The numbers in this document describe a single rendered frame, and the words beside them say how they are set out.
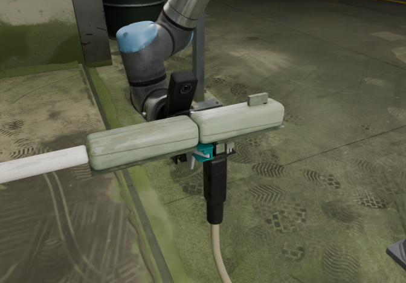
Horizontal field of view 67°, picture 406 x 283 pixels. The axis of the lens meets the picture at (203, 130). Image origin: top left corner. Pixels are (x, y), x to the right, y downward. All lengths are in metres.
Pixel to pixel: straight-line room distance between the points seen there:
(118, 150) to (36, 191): 0.82
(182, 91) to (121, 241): 0.55
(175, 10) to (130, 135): 0.41
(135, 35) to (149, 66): 0.07
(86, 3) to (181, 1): 1.52
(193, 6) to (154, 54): 0.15
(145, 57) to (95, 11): 1.58
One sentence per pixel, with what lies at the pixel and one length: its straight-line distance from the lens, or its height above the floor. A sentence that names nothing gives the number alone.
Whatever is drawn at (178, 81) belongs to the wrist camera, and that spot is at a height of 0.57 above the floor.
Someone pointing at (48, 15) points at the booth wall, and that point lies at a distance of 2.23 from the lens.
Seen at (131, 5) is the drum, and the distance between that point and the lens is 2.78.
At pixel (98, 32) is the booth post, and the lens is 2.27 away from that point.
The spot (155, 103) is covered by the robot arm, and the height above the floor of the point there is 0.49.
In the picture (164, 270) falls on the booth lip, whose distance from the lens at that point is 0.89.
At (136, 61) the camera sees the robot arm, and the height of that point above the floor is 0.56.
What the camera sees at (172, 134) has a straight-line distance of 0.43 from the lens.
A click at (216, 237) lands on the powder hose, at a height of 0.31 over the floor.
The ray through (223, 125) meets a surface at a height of 0.54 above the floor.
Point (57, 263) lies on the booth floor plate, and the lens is 0.98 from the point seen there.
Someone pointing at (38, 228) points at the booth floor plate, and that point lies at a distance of 1.09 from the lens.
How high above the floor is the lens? 0.78
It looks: 32 degrees down
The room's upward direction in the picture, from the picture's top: straight up
